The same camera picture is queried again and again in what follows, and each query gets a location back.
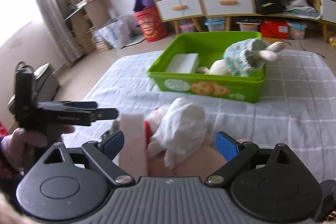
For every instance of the pink foam sponge block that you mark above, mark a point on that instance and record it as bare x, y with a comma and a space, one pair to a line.
133, 158

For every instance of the red box under cabinet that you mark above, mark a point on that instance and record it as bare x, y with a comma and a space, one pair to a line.
274, 28

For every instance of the grey curtain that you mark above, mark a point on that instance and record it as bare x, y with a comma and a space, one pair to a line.
53, 13

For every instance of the white foam block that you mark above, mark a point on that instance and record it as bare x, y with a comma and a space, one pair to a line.
183, 63

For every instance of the wooden desk with shelves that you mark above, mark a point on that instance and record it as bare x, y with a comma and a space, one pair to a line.
86, 17

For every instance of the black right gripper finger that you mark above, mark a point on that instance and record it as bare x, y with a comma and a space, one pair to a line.
102, 114

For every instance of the pink towel under gripper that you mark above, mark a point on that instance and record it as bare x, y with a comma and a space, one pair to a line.
204, 161

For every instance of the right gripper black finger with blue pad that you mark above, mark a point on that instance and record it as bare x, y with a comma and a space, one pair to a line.
238, 158
100, 156

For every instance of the black bag in cabinet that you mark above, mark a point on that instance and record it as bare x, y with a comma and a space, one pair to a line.
267, 7

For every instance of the white printed plastic bag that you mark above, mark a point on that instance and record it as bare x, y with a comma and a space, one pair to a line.
115, 32

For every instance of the white plush toy red scarf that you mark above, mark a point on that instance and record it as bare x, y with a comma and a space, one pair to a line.
177, 130

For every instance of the rabbit doll blue dress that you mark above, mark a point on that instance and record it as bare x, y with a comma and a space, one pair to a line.
244, 57

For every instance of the clear box black lid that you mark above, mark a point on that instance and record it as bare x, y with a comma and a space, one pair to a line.
249, 25

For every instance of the clear box blue lid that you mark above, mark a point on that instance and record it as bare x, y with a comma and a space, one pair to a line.
216, 24

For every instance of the black bag on floor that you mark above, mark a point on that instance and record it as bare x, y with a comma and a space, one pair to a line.
46, 84

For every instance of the person left hand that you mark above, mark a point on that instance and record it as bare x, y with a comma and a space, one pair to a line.
14, 148

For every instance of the red round drum container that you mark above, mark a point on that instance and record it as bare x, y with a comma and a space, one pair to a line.
151, 25

